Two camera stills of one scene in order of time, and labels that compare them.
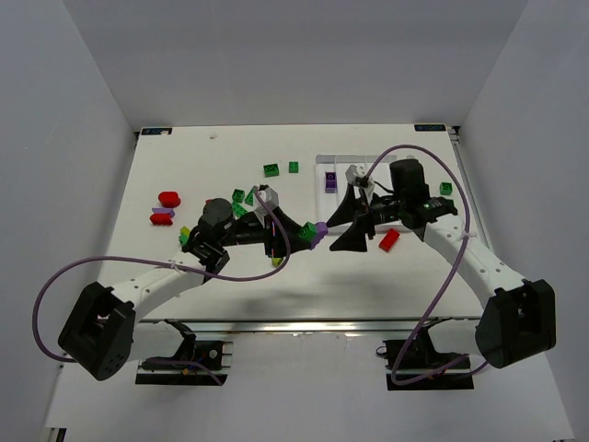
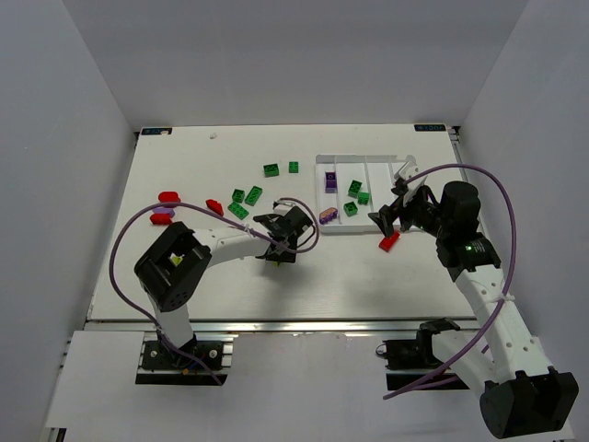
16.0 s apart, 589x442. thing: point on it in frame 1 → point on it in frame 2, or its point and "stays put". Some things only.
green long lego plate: [249, 199] stays put
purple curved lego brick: [164, 210] stays put
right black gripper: [364, 216] → [398, 215]
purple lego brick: [330, 182] stays put
